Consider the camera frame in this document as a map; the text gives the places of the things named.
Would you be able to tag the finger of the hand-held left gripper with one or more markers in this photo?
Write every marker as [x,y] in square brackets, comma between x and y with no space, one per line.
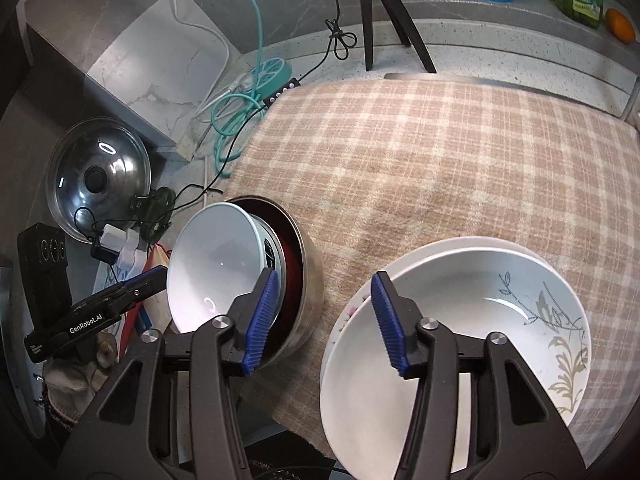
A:
[145,282]

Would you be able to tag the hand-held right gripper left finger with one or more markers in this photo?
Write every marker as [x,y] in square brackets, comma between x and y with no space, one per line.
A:
[260,320]

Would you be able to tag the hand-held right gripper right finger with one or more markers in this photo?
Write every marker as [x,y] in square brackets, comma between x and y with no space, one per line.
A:
[387,320]

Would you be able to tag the deep plate with purple flowers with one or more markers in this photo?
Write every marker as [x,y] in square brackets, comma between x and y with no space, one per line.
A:
[350,312]

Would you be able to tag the large steel bowl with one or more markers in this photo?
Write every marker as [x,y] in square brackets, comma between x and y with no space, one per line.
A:
[312,290]

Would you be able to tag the red steel bowl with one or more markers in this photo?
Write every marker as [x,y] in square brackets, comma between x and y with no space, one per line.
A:
[291,265]

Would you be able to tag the light blue ceramic bowl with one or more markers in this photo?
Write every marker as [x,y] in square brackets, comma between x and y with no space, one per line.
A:
[215,255]

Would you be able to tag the white plate with leaf print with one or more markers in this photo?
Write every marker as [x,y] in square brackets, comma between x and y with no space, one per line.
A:
[475,320]

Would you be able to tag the deep plate with pink roses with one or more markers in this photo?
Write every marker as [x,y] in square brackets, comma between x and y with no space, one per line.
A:
[465,241]

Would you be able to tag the person's left forearm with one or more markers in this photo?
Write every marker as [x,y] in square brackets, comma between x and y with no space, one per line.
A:
[62,410]

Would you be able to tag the person's left hand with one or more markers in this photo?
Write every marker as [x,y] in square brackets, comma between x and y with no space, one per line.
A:
[70,375]

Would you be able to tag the red white cardboard box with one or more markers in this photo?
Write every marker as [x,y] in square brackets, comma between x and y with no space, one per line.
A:
[159,305]

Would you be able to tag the white charger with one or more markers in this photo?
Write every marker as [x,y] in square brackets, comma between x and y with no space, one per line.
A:
[112,240]

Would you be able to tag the dark green clip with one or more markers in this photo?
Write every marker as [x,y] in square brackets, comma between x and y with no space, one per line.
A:
[155,205]

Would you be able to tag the beige checked cloth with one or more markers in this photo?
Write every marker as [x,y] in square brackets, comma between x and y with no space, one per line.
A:
[450,160]

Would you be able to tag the teal power strip reel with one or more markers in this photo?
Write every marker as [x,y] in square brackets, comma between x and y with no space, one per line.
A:
[272,72]

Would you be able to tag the black tripod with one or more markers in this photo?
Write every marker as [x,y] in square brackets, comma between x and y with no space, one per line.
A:
[370,20]

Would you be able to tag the orange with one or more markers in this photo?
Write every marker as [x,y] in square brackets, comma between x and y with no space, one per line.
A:
[620,25]

